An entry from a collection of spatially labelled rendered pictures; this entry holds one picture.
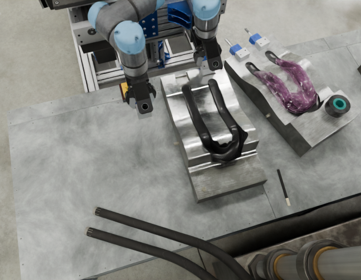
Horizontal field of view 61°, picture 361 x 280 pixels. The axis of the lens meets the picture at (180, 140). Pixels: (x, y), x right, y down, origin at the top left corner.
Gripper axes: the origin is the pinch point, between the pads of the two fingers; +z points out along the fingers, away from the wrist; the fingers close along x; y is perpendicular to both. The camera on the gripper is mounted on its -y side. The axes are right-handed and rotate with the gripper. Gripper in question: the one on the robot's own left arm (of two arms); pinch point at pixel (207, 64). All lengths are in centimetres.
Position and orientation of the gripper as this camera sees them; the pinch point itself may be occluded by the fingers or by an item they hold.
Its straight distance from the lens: 122.9
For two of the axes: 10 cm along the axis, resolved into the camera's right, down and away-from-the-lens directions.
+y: -2.9, -9.3, 2.4
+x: -9.6, 2.9, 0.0
